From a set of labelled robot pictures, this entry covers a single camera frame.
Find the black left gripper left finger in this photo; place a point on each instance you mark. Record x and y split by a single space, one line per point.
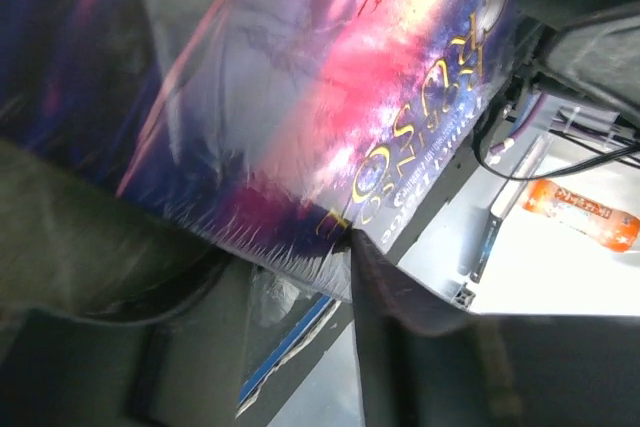
68 247

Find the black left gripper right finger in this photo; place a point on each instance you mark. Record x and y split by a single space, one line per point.
424 362

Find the purple shrink-wrapped Robinson Crusoe book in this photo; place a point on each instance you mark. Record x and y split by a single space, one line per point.
270 128

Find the orange snack packet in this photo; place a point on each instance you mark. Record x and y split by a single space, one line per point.
614 229

